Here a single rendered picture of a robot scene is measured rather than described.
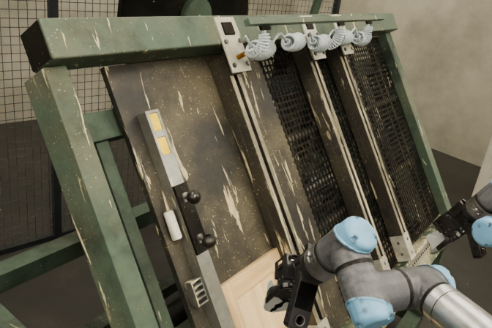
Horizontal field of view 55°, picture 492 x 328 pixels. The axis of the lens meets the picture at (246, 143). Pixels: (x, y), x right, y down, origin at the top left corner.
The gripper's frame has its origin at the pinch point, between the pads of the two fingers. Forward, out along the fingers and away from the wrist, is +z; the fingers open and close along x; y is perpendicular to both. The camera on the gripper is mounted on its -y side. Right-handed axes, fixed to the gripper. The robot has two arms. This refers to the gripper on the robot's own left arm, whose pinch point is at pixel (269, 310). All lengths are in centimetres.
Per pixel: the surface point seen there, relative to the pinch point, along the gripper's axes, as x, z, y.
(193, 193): 22.5, -0.3, 25.0
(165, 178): 28.2, 9.2, 34.3
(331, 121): -37, 14, 96
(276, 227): -15.2, 22.6, 41.1
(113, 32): 55, -14, 55
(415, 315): -171, 117, 83
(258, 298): -13.3, 30.6, 18.8
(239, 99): 11, 2, 70
